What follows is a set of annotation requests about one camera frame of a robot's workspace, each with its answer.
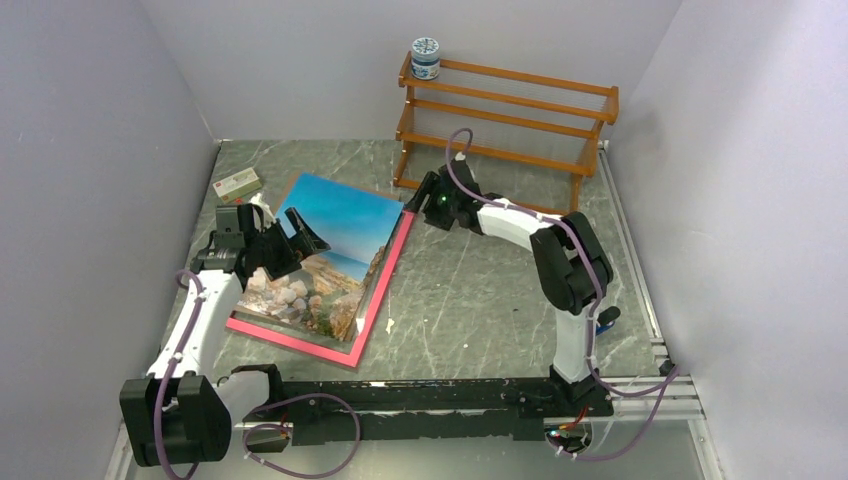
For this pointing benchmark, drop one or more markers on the pink wooden picture frame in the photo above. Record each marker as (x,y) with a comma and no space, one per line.
(365,320)

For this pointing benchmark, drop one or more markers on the blue black handled tool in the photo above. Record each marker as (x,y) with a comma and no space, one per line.
(607,319)

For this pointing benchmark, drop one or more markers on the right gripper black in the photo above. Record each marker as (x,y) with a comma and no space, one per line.
(430,187)

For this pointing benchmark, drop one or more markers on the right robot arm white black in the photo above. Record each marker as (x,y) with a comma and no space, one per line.
(573,269)

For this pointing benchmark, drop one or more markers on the orange wooden rack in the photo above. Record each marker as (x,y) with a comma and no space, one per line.
(522,118)

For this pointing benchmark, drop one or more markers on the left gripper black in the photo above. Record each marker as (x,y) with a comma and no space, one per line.
(301,245)

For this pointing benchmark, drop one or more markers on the blue white lidded jar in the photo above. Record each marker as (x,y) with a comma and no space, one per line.
(425,58)

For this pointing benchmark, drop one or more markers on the brown frame backing board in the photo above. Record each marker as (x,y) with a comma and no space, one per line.
(279,200)

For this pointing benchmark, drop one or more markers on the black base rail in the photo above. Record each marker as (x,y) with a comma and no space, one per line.
(522,409)

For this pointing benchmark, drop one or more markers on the landscape beach photo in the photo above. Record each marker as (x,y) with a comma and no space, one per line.
(325,295)

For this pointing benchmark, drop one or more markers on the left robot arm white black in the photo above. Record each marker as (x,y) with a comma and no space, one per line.
(174,414)

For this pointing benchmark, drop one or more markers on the small white green box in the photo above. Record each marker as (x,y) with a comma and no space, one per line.
(237,185)

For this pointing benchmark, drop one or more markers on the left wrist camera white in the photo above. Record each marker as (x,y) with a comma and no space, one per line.
(264,216)

